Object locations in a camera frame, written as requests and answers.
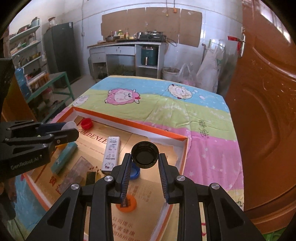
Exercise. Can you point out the green metal table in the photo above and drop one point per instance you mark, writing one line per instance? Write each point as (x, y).
(55, 80)

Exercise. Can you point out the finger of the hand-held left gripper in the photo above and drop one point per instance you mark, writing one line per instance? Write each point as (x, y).
(57, 137)
(27, 127)

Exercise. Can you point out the white woven sacks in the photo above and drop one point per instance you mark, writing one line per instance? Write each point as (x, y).
(211, 69)

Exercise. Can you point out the wooden door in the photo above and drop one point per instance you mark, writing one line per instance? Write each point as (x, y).
(266, 104)

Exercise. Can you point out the metal kettle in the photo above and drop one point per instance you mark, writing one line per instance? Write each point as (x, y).
(139, 35)

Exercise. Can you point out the clear plastic bag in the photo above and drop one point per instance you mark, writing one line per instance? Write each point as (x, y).
(187, 75)

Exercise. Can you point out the orange cap with black print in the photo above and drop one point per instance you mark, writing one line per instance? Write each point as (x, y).
(131, 207)

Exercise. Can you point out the dark refrigerator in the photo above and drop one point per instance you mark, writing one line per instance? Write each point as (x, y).
(61, 53)

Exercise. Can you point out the blue water jug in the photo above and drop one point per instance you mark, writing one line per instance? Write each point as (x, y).
(22, 82)

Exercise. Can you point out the black gas stove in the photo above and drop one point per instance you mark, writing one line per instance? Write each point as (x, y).
(152, 37)

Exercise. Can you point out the blue bottle cap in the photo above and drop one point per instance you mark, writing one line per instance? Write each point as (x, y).
(135, 173)

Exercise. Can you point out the black bottle cap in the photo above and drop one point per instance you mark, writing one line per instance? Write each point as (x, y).
(145, 156)

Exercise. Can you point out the grey kitchen counter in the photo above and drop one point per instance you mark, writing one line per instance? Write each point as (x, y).
(120, 49)

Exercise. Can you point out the metal storage shelf rack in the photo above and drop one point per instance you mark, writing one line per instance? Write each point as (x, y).
(25, 46)

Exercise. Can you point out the white bucket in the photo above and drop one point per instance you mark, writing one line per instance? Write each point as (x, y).
(170, 74)

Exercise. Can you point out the dark green air fryer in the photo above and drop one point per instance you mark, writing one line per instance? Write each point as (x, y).
(149, 55)

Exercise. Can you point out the red bottle cap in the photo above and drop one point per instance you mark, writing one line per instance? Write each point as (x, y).
(86, 124)

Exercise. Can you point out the cartoon sheep printed blanket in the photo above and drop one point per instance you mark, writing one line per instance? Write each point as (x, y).
(173, 111)

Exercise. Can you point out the teal printed slim box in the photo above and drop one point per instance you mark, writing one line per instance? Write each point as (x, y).
(64, 157)

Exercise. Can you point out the red ribbon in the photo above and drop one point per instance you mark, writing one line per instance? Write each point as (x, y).
(233, 38)

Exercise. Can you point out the white printed slim box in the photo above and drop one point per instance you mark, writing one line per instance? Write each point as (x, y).
(112, 153)

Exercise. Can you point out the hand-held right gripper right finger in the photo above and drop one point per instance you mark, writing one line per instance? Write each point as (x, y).
(163, 178)

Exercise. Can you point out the shallow orange-rimmed cardboard box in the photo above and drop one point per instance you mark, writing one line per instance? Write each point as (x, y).
(148, 185)

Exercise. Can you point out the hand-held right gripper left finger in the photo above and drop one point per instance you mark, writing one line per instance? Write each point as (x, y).
(126, 176)

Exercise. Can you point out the metal basin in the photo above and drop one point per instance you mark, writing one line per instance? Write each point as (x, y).
(112, 39)

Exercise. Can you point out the small gold box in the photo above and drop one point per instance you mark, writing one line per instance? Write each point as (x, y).
(91, 178)

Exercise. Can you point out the cardboard sheets on wall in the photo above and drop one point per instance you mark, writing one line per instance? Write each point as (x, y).
(150, 20)

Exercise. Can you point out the white bottle cap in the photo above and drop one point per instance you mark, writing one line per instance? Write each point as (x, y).
(70, 125)

